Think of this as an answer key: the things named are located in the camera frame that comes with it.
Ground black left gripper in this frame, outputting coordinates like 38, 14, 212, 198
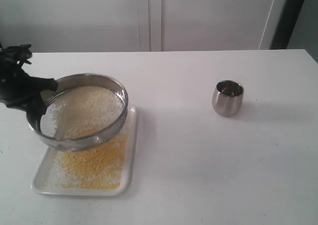
0, 44, 58, 117

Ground round steel mesh sieve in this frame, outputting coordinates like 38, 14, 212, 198
26, 74, 129, 151

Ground small stainless steel cup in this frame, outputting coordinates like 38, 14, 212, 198
212, 80, 244, 117

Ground yellow white grain pile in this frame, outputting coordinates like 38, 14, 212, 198
40, 86, 123, 139

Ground fine yellow sieved grains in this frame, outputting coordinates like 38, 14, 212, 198
44, 125, 130, 190

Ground white rectangular plastic tray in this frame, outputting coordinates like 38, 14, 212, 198
31, 106, 137, 197

